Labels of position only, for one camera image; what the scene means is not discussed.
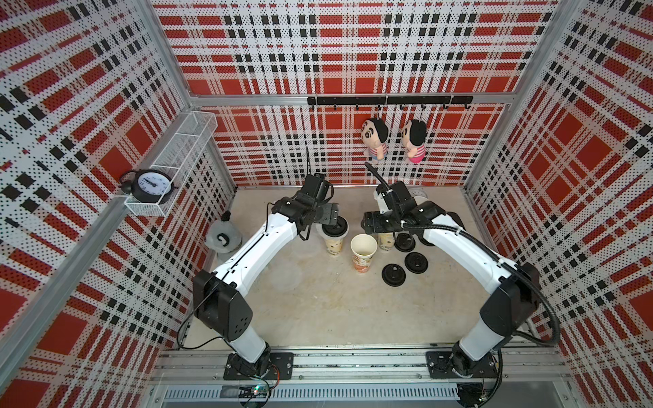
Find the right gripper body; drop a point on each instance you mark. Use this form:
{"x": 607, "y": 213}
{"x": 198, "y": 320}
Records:
{"x": 387, "y": 222}

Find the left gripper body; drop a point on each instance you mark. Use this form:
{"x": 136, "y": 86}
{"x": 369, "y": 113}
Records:
{"x": 326, "y": 214}

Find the black cup lid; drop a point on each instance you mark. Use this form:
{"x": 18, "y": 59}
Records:
{"x": 336, "y": 230}

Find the paper milk tea cup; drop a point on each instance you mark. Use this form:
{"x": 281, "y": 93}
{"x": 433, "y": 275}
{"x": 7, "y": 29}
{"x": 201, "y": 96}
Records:
{"x": 334, "y": 246}
{"x": 386, "y": 241}
{"x": 363, "y": 249}

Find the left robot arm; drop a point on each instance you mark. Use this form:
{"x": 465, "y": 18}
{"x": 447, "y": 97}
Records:
{"x": 219, "y": 295}

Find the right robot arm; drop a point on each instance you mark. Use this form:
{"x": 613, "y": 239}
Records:
{"x": 514, "y": 290}

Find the small white clock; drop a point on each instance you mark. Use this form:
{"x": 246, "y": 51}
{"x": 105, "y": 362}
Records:
{"x": 418, "y": 192}

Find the black lid back left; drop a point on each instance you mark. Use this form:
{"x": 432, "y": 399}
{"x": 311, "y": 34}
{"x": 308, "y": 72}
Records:
{"x": 404, "y": 243}

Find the black lid back right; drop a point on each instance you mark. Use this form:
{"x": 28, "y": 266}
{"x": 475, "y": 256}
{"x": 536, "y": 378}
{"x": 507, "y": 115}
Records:
{"x": 425, "y": 242}

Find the black lid middle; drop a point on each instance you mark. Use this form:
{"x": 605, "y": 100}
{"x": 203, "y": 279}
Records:
{"x": 416, "y": 263}

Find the black remote control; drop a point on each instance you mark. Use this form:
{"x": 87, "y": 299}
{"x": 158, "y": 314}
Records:
{"x": 456, "y": 218}

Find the black lid front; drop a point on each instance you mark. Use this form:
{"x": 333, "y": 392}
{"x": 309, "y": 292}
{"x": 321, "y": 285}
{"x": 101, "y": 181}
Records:
{"x": 393, "y": 275}

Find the plush doll pink striped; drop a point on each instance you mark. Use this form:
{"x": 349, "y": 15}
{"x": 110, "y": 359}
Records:
{"x": 413, "y": 136}

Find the plush doll blue striped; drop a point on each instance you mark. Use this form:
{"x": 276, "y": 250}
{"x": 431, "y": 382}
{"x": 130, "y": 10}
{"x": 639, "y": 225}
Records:
{"x": 375, "y": 134}

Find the grey plush toy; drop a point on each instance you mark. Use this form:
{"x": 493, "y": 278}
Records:
{"x": 223, "y": 236}

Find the black round alarm clock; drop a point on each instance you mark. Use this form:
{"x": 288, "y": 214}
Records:
{"x": 147, "y": 186}

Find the black hook rail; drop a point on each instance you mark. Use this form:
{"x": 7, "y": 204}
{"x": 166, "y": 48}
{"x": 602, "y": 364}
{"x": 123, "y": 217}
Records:
{"x": 378, "y": 101}

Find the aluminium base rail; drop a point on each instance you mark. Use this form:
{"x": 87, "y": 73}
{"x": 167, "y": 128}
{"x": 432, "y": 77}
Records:
{"x": 375, "y": 376}

